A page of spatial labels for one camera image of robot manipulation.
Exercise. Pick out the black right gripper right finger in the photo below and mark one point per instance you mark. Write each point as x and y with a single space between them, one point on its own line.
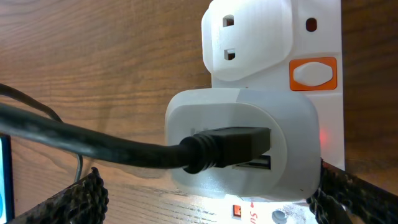
340 192

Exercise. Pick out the white USB wall charger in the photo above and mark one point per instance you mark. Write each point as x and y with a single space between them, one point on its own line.
289 171

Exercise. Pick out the blue screen Galaxy smartphone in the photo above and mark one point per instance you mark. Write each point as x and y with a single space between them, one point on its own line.
7 190

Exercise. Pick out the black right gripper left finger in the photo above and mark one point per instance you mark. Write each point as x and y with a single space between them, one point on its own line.
84 202

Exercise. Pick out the white power strip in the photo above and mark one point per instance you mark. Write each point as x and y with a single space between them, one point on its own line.
281 46

